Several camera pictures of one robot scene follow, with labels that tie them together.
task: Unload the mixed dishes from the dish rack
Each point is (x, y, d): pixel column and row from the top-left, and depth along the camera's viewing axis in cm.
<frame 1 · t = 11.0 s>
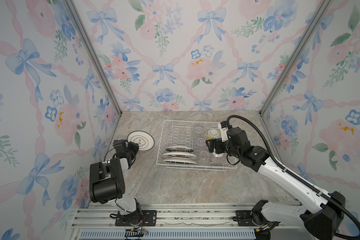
left hand: (138, 142, 95), fingers closed
right hand: (212, 139, 77), fingers open
white plate with green rim: (145, 140, 102), point 3 cm above the table
grey striped ceramic bowl: (217, 158, 90), point 7 cm above the table

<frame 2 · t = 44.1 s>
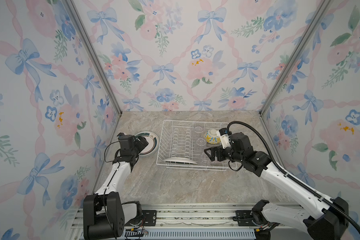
left hand: (140, 140, 87), fingers open
right hand: (210, 148, 76), fingers open
green and red rimmed plate: (153, 141, 102), point 3 cm above the table
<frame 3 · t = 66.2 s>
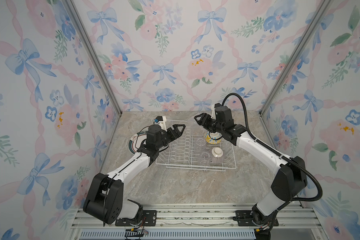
left hand: (182, 127, 79), fingers open
right hand: (197, 118, 82), fingers open
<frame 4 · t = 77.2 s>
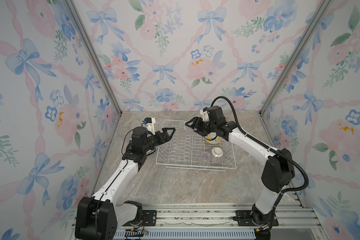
left hand: (171, 130, 77), fingers open
right hand: (188, 125, 83), fingers open
